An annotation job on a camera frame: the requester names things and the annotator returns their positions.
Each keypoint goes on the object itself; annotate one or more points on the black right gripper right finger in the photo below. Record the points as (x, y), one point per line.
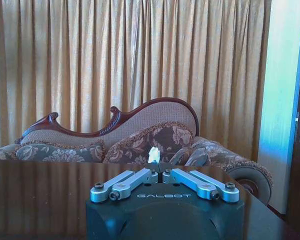
(202, 183)

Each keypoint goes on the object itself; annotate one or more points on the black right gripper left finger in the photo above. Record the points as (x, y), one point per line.
(125, 183)

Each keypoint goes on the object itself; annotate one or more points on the white paper scrap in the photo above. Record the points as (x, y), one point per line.
(154, 154)

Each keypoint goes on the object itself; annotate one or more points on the brown floral fringed cushion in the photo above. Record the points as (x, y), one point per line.
(150, 145)

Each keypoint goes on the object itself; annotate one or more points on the carved wooden floral sofa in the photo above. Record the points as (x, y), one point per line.
(150, 140)

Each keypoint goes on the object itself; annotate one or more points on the grey floral long cushion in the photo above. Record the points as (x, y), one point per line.
(57, 151)

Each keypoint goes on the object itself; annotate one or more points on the beige pleated curtain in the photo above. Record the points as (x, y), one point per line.
(130, 65)

